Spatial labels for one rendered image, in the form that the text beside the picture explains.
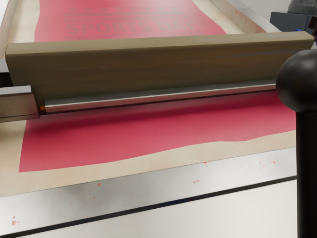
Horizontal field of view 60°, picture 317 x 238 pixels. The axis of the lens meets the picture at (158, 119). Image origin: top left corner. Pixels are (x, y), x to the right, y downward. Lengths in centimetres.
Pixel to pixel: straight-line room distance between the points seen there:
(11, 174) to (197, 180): 20
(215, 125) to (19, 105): 25
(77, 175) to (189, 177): 13
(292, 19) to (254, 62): 52
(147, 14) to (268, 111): 40
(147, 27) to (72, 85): 34
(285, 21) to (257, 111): 55
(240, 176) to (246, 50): 18
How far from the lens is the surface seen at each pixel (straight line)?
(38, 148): 36
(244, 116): 43
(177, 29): 66
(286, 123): 45
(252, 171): 31
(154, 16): 72
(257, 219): 22
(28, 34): 63
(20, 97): 35
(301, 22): 90
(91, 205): 26
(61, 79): 35
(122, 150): 35
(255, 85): 43
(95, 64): 34
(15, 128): 40
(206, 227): 20
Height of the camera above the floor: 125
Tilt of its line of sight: 24 degrees down
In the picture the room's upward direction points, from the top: straight up
